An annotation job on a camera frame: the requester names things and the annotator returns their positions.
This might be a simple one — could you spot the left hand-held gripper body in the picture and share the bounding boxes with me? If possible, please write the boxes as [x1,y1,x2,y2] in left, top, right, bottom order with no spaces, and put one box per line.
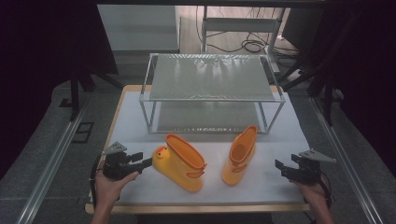
[101,141,139,182]

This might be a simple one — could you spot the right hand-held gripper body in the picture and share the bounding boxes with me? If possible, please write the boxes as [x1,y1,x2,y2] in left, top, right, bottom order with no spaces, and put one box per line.
[288,149,337,187]

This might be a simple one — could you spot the yellow rain boot duck face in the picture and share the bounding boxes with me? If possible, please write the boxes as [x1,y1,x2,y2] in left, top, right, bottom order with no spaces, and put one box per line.
[151,133,208,193]

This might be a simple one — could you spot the yellow rain boot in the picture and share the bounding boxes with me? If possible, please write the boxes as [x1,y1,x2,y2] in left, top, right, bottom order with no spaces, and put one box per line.
[221,124,259,187]

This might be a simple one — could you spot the two-tier metal shoe rack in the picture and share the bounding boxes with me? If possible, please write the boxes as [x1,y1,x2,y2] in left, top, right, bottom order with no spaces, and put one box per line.
[138,52,287,135]

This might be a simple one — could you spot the person's right hand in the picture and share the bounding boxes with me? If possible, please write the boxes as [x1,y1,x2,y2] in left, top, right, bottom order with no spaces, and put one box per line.
[293,175,329,209]

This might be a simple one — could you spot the person's left hand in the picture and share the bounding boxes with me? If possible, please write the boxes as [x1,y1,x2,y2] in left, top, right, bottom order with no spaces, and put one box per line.
[93,169,140,210]

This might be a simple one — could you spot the white table mat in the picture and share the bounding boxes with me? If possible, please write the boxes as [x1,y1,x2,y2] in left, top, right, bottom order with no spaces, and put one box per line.
[108,91,312,207]

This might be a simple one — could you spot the black stand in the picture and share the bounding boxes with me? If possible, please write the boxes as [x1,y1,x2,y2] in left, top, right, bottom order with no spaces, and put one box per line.
[278,12,368,127]
[68,54,123,122]

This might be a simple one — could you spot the white cabinet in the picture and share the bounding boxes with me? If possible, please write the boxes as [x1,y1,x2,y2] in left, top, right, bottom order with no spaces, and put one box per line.
[97,4,180,52]

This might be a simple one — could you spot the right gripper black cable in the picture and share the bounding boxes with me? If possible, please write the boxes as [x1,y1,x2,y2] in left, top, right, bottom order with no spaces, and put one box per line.
[317,175,333,210]

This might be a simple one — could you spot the aluminium floor rail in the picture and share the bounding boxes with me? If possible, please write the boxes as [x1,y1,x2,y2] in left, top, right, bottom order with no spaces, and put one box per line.
[310,96,385,224]
[15,92,92,224]

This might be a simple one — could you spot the black floor cables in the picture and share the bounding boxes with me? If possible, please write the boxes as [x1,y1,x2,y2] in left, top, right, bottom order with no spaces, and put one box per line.
[195,5,301,62]

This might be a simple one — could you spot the white metal frame stand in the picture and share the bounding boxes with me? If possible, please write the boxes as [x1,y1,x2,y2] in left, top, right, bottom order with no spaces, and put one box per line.
[201,5,287,73]

